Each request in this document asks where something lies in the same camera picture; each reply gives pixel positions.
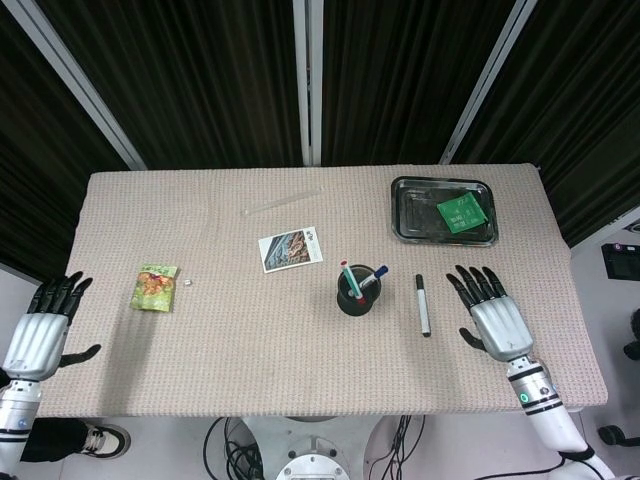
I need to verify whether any black white sneaker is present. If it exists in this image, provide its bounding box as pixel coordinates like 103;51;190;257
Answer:
82;422;132;459

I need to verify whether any black trouser leg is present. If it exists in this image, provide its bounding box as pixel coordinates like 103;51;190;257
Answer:
19;418;89;464

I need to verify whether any black pen holder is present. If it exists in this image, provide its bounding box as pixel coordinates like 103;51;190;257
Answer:
335;264;383;318

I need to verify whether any green packet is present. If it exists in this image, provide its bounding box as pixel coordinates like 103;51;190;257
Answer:
435;193;489;235

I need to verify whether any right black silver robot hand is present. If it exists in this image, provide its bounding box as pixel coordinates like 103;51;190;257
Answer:
445;264;534;362

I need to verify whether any black cable bundle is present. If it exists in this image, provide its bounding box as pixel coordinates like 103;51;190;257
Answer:
203;415;265;480
367;414;427;470

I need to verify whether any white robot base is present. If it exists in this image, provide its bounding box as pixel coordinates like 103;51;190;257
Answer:
233;414;392;480

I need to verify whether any black curtain panel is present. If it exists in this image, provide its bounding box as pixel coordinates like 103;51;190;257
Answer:
0;0;132;282
448;0;640;249
35;0;306;171
319;0;519;167

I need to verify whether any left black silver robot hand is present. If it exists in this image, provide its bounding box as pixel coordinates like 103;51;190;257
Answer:
1;271;103;382

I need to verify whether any photo postcard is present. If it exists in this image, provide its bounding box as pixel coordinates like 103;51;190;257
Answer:
257;226;324;274

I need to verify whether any silver frame post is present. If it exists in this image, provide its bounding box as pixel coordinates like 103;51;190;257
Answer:
6;0;147;171
439;0;539;164
291;0;326;167

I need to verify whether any beige woven tablecloth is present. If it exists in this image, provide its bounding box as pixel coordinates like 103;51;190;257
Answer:
35;164;610;419

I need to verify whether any clear plastic straw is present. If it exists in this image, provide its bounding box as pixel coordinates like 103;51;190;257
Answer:
241;185;326;217

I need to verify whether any green snack bag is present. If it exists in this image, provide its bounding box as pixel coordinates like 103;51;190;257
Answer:
129;263;180;313

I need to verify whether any white marker with blue cap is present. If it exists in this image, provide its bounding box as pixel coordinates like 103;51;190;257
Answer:
359;264;390;292

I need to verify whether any dark metal tray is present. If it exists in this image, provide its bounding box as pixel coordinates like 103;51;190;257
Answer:
389;174;500;247

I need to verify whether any black cap marker pen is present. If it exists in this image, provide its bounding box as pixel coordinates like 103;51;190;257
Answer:
414;273;433;339

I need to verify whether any black camera device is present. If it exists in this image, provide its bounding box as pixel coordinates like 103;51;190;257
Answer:
600;241;640;282

